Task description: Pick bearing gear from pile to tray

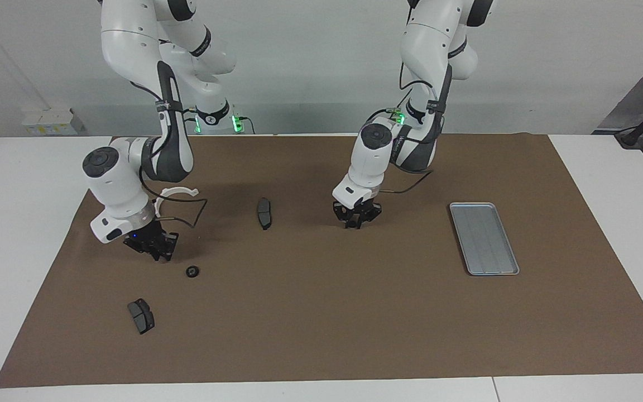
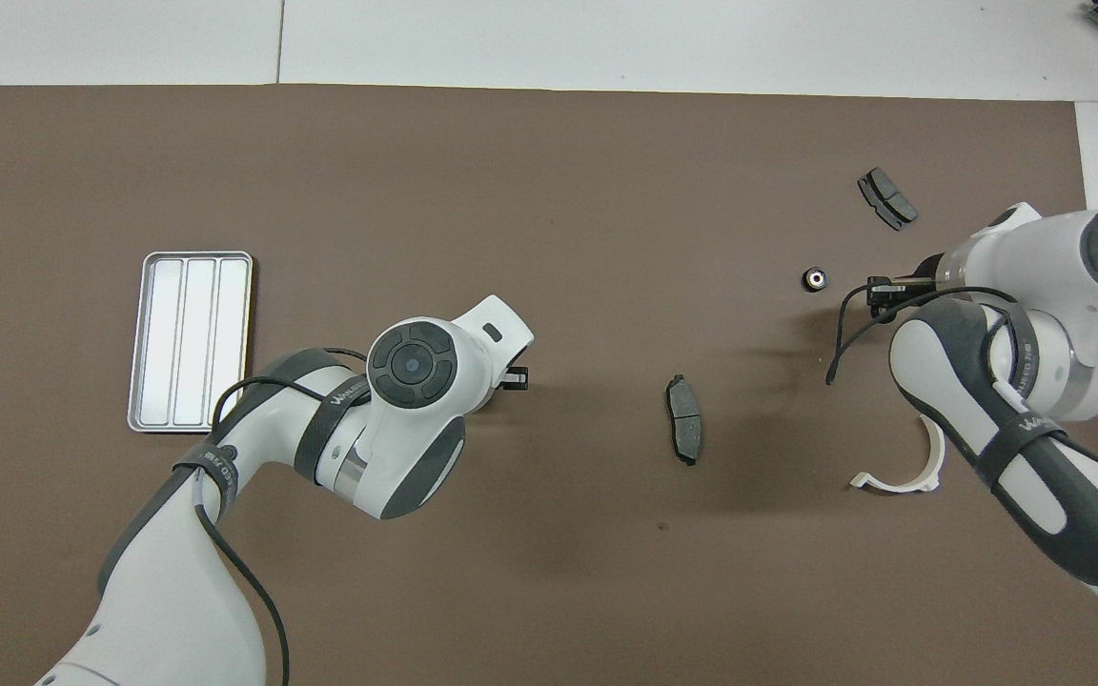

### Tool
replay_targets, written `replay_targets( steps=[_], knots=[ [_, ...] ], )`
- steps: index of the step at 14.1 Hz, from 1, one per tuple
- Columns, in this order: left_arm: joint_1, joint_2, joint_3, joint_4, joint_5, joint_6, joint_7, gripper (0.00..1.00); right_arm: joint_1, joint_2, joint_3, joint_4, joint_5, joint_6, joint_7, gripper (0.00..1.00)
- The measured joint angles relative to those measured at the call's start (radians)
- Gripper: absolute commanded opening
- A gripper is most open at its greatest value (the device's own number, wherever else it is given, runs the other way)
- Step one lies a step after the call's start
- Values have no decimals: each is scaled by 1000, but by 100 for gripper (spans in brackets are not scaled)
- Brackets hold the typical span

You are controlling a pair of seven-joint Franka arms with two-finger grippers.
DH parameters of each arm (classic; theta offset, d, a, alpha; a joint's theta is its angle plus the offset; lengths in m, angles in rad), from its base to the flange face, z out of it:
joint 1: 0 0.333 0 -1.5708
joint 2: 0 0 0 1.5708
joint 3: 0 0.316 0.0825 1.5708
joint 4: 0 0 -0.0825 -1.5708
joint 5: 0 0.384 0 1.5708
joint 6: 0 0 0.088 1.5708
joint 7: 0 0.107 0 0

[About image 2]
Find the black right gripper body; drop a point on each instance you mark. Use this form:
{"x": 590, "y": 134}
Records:
{"x": 911, "y": 289}

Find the black bearing gear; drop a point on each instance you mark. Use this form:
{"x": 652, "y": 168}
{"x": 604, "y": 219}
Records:
{"x": 815, "y": 279}

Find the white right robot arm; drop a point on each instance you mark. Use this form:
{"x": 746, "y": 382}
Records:
{"x": 1064, "y": 276}

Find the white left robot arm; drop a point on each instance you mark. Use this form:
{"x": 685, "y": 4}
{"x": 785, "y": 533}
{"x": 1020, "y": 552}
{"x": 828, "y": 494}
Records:
{"x": 177, "y": 591}

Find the silver metal tray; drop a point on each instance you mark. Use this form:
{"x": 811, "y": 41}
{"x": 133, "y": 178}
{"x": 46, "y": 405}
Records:
{"x": 189, "y": 343}

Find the grooved dark grey brake pad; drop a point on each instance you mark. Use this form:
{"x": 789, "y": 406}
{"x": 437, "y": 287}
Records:
{"x": 887, "y": 198}

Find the long dark grey brake pad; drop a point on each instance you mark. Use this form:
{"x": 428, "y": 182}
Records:
{"x": 684, "y": 419}

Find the brown paper table mat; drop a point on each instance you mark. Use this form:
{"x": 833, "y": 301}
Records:
{"x": 511, "y": 191}

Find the white curved plastic bracket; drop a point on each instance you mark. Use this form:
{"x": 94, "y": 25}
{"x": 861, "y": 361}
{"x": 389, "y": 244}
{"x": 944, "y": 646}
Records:
{"x": 892, "y": 484}

